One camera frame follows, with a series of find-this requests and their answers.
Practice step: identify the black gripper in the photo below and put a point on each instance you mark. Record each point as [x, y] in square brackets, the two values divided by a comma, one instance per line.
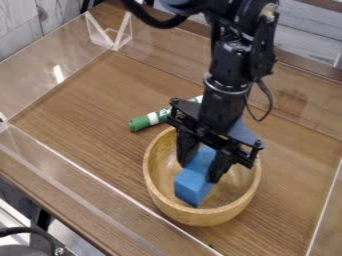
[214, 123]

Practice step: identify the blue foam block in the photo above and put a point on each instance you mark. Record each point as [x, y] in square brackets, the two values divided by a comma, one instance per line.
[191, 186]

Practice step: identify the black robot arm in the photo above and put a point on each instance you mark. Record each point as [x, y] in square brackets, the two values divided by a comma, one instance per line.
[243, 26]

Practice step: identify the brown wooden bowl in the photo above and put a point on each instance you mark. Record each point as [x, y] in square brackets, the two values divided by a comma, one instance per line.
[227, 199]

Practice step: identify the green Expo marker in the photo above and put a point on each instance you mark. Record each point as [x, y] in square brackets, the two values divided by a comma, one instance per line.
[143, 121]

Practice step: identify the black metal table leg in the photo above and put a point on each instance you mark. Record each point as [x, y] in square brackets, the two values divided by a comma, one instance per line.
[44, 219]

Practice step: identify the clear acrylic barrier wall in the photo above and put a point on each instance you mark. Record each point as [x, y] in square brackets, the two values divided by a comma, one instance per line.
[107, 216]

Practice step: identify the clear acrylic corner bracket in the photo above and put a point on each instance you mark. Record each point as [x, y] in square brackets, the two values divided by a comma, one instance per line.
[109, 38]

